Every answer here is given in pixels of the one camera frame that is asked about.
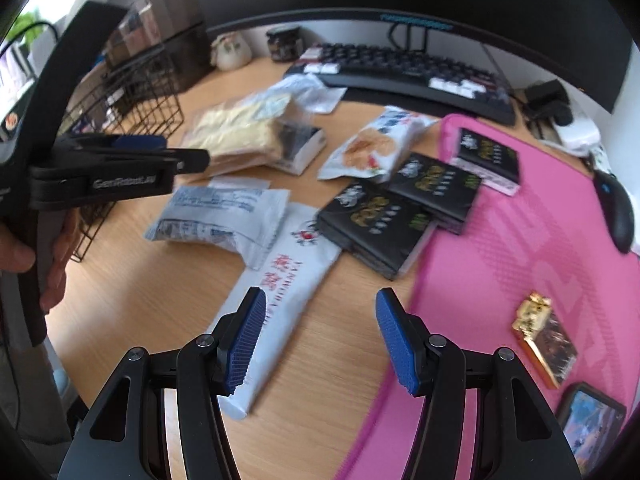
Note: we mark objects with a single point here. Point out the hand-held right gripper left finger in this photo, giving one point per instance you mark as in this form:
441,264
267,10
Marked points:
245,345

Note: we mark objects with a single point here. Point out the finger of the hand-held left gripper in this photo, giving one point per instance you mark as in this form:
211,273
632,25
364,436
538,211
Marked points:
140,141
190,160

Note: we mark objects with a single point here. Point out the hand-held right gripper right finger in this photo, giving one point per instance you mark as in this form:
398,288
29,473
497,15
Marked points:
397,345

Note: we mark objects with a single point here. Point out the clear bag of yellow biscuits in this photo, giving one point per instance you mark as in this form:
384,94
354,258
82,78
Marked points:
230,130

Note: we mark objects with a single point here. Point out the white and blue snack packet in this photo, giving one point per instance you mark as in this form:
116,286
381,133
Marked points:
215,215

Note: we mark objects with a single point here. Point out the long white red-print packet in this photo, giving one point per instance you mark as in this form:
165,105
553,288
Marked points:
285,285

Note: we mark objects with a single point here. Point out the black packet with white edge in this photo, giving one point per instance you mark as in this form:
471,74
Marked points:
297,142

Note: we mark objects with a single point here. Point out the black box with gold print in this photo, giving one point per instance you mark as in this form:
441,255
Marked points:
435,185
375,225
487,155

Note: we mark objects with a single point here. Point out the clear plastic wrapper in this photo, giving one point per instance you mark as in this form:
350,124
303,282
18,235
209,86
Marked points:
315,92

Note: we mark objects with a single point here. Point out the white wheat crisp snack packet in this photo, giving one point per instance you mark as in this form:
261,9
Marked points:
370,147

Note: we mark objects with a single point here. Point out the person's left hand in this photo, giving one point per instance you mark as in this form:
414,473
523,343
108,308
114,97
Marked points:
65,250

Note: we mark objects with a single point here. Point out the white ceramic figurine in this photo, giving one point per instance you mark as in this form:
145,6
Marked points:
231,52

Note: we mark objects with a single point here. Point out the dark glossy panel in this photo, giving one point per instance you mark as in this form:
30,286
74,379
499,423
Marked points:
150,10

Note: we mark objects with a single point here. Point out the pink mouse mat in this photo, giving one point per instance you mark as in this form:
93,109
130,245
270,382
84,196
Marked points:
500,260

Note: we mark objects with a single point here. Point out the gold foil packet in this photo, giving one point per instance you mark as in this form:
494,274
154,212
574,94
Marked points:
545,340

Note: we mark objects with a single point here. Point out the dark glass jar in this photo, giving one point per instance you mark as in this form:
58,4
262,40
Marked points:
285,45

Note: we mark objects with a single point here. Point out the dark framed colourful card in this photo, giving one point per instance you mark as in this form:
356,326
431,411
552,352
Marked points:
590,425

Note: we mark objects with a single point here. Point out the person's grey clothing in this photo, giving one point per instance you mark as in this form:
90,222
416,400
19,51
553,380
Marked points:
25,395

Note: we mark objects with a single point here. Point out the black keyboard with white keys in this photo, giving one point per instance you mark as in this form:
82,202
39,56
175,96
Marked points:
400,67

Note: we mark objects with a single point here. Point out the black computer mouse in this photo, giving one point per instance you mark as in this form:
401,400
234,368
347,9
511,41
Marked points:
617,210

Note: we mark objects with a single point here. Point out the white power adapter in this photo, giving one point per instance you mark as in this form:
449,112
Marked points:
577,132

